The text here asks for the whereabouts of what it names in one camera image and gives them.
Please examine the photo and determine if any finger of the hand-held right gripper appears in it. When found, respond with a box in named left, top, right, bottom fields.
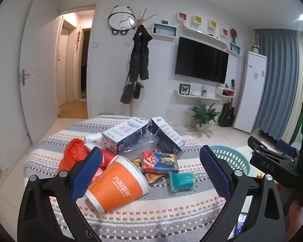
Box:
left=247, top=136, right=301, bottom=180
left=277, top=139, right=300, bottom=159

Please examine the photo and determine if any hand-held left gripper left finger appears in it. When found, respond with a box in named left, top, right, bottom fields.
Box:
left=17, top=147, right=103, bottom=242

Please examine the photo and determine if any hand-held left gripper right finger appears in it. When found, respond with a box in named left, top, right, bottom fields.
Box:
left=199, top=145, right=286, bottom=242

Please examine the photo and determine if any teal plastic laundry basket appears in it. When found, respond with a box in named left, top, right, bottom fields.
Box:
left=208, top=144, right=251, bottom=177

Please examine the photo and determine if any red and blue card box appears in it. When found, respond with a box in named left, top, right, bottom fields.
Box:
left=141, top=151, right=180, bottom=174

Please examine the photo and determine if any red plastic bag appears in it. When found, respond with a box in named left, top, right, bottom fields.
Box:
left=58, top=138, right=91, bottom=174

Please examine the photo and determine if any red cup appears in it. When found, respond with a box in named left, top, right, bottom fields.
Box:
left=85, top=142, right=117, bottom=170

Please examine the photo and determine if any orange paper cup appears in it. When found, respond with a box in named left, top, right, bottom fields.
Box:
left=84, top=155, right=150, bottom=213

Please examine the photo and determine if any teal plastic cup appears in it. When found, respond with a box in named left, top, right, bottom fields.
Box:
left=169, top=171, right=194, bottom=192

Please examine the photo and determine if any small white box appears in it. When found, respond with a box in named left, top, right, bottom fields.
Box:
left=84, top=132, right=104, bottom=144

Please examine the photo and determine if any white and blue carton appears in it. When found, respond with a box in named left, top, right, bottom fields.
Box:
left=148, top=117, right=186, bottom=155
left=102, top=117, right=149, bottom=155

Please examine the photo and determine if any black acoustic guitar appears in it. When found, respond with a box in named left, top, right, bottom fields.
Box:
left=218, top=79, right=235, bottom=128

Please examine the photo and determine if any clear plastic bottle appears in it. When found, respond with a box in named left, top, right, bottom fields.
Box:
left=117, top=134, right=162, bottom=162

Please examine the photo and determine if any yellow snack wrapper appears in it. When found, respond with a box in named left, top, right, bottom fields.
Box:
left=131, top=158, right=167, bottom=185

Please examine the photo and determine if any green potted floor plant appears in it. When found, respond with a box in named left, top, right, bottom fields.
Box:
left=185, top=100, right=219, bottom=132

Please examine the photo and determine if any white refrigerator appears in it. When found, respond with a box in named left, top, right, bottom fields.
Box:
left=234, top=51, right=267, bottom=134

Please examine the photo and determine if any blue and beige curtain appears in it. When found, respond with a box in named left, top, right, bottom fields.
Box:
left=254, top=29, right=303, bottom=142

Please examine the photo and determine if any pink coat rack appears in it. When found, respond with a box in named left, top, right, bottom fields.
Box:
left=122, top=9, right=157, bottom=118

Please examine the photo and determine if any brown hanging bag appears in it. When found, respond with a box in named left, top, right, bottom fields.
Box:
left=120, top=82, right=133, bottom=104

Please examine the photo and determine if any white room door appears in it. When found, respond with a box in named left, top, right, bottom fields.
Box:
left=19, top=18, right=60, bottom=142

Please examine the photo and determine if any dark hanging bag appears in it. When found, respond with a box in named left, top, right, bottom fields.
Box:
left=133, top=81, right=144, bottom=99

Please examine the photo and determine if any black jacket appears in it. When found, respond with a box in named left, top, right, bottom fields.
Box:
left=127, top=25, right=153, bottom=81

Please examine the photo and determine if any low white wall shelf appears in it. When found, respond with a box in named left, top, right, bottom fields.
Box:
left=174, top=86, right=236, bottom=104

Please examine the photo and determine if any blue wall cube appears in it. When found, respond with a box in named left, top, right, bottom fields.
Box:
left=229, top=42, right=241, bottom=55

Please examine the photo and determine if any black wall television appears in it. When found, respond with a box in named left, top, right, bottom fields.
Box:
left=175, top=37, right=229, bottom=84

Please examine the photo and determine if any curved white wall shelf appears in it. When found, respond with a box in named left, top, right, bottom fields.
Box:
left=179, top=21, right=239, bottom=56

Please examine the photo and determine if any teal framed wall box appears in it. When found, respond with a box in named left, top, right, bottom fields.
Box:
left=153, top=23, right=178, bottom=41

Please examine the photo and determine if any panda wall clock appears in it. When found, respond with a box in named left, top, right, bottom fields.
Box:
left=108, top=6, right=135, bottom=36

